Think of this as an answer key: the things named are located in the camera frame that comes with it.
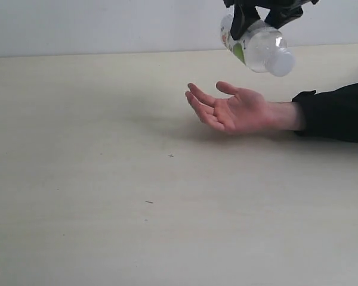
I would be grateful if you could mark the small clear white-label bottle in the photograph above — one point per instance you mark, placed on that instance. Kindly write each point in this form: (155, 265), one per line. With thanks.
(262, 48)

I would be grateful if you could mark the bare open human hand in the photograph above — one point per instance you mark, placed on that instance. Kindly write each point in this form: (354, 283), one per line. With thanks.
(244, 112)

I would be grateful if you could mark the black sleeved forearm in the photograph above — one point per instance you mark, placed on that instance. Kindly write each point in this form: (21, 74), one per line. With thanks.
(329, 115)

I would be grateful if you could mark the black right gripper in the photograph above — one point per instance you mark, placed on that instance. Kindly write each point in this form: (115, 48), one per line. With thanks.
(281, 13)

